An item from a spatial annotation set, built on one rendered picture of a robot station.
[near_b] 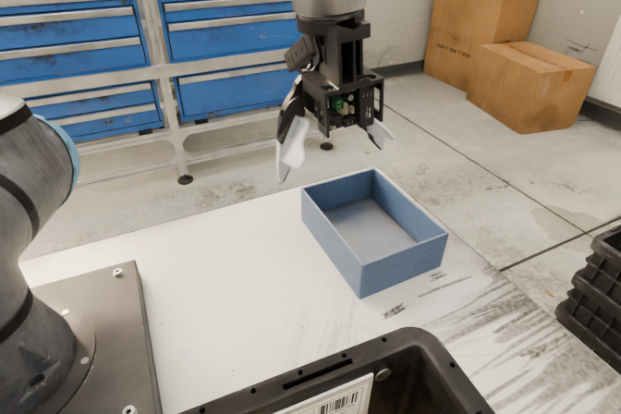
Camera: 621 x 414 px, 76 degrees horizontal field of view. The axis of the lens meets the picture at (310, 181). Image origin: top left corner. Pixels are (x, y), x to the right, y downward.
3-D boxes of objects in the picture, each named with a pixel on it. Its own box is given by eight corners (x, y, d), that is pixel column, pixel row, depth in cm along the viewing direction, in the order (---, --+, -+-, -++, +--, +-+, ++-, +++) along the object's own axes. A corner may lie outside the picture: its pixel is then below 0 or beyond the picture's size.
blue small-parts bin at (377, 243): (300, 219, 71) (299, 188, 67) (371, 198, 77) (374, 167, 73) (359, 300, 56) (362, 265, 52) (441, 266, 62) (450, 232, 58)
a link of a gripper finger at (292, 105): (270, 140, 47) (304, 73, 44) (266, 135, 48) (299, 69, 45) (301, 151, 50) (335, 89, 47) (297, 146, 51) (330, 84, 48)
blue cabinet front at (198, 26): (181, 122, 191) (156, -5, 159) (315, 97, 217) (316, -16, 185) (182, 124, 189) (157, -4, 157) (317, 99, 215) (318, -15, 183)
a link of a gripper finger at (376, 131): (398, 165, 52) (362, 127, 46) (374, 146, 57) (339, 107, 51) (416, 149, 52) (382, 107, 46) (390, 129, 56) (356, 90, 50)
